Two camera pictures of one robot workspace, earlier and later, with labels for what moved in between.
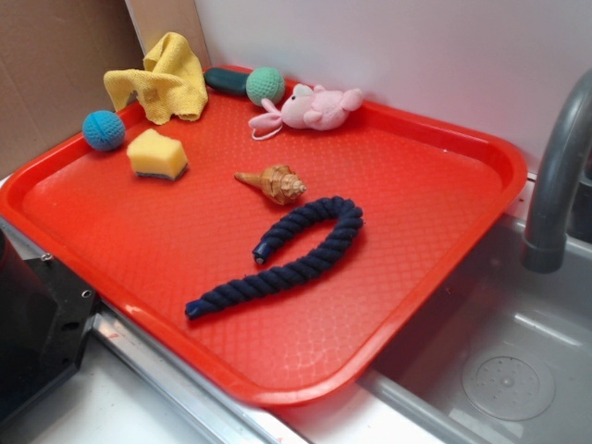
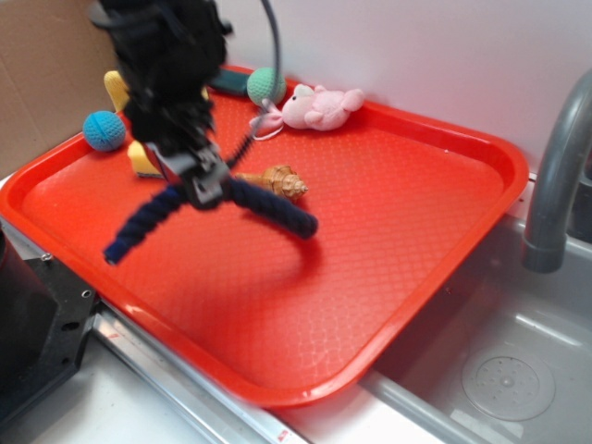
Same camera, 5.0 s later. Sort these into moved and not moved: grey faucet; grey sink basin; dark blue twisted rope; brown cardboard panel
Moved: dark blue twisted rope
Not moved: grey sink basin; grey faucet; brown cardboard panel
